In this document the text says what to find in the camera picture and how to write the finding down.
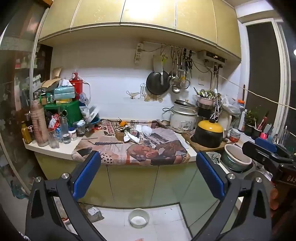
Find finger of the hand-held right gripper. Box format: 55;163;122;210
255;137;293;157
242;141;286;167

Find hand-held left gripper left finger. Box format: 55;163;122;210
25;151;108;241

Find yellow oil bottle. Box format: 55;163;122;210
21;121;32;144

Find stack of small bowls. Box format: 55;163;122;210
228;128;242;143

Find beige rope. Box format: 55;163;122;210
218;74;296;110

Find white detergent bottle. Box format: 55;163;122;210
238;110;247;131

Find stack of brown paper cups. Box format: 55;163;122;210
31;100;49;147

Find metal mesh strainer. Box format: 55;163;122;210
180;53;191;90

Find glass door display cabinet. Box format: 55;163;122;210
0;0;53;200

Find wooden cutting board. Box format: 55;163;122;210
183;132;228;152

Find green plastic box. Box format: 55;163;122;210
44;100;82;122

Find white floor bowl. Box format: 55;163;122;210
128;208;150;229

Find black toothbrush cup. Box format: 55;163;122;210
252;126;263;139

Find black pot with yellow lid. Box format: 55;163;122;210
191;119;224;149

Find white ceramic basin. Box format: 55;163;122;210
224;144;252;166

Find clear drinking glass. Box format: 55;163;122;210
48;128;60;149

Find black wok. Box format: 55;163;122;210
146;71;171;95

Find glass jar with lid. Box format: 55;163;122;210
76;120;86;136

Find white tissue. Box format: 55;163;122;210
124;133;140;143

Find metal ladle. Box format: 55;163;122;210
171;52;182;94

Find white rice cooker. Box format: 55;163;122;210
170;100;199;133

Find metal slotted spoon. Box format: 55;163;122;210
169;51;181;87

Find kitchenware wall sticker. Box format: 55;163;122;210
126;83;163;103

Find potted green plant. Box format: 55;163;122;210
245;109;257;136

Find yellow wall cabinet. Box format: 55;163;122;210
38;0;242;62

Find pink utensil holder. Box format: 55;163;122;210
196;94;215;106

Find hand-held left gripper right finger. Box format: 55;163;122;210
190;152;272;241

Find brown cardboard piece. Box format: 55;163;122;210
41;78;62;89

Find steel cleaver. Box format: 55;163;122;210
153;55;165;86

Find white wall hook rail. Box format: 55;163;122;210
142;41;193;50

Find newspaper print tablecloth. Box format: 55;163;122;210
72;119;191;166

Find red snack packets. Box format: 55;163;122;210
48;115;60;129

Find teal patterned bowl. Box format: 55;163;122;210
222;155;250;172

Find grey plastic bag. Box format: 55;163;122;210
84;205;104;223

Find clear plastic bag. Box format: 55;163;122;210
221;95;241;116

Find clear water bottle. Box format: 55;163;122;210
60;116;71;144

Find white power strip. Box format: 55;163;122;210
134;43;143;65

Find dark window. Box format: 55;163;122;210
245;20;296;149

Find teal tissue pack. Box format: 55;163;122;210
54;86;76;100

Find dark metal pot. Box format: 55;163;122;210
198;104;216;117

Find white water heater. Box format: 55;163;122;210
197;50;227;63

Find white thermos jug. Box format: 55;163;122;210
218;109;233;137

